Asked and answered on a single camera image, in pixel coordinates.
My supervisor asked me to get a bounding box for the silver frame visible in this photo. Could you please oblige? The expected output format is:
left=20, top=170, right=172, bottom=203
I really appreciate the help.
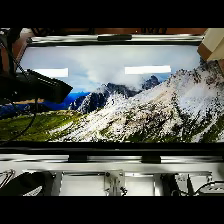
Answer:
left=0, top=33, right=224, bottom=197

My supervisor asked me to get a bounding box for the grey cable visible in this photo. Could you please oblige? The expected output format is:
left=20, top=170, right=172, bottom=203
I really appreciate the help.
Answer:
left=0, top=168, right=16, bottom=188

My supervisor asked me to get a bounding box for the cardboard box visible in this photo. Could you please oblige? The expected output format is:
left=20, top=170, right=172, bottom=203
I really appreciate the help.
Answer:
left=197, top=28, right=224, bottom=63

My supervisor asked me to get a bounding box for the black cable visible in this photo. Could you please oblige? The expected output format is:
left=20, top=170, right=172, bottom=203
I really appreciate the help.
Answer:
left=194, top=180, right=224, bottom=196
left=0, top=96, right=38, bottom=145

